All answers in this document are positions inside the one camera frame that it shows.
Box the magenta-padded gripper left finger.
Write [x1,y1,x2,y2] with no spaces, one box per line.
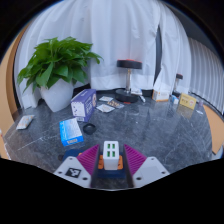
[53,143,101,189]

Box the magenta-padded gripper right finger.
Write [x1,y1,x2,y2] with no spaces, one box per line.
[123,143,170,189]

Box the white charger block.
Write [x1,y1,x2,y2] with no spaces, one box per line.
[102,140,120,171]

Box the blue and white box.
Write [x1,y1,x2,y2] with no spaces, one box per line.
[59,117,85,148]

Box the small black round object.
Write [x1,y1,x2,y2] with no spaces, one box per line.
[82,123,97,135]

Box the purple cardboard box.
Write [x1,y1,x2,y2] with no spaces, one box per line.
[70,88,98,123]

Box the white flat packet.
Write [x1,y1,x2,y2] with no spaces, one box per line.
[15,114,36,131]

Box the white card packet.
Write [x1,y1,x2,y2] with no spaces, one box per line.
[98,95,114,103]
[95,103,116,114]

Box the orange printed card packet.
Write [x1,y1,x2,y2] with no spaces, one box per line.
[107,99,125,110]

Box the small white blue carton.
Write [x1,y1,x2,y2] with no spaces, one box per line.
[170,94,180,106]

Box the white and orange box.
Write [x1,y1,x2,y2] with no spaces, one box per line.
[151,89,171,103]

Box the yellow sign card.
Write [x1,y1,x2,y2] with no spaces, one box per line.
[178,92,198,111]

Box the black stool with red seat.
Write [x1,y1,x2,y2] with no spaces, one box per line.
[115,58,143,104]
[173,73,184,98]

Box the green plant in white pot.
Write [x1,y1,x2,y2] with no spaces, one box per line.
[17,36,104,113]

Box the white pleated curtain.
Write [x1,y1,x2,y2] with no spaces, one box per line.
[188,36,224,114]

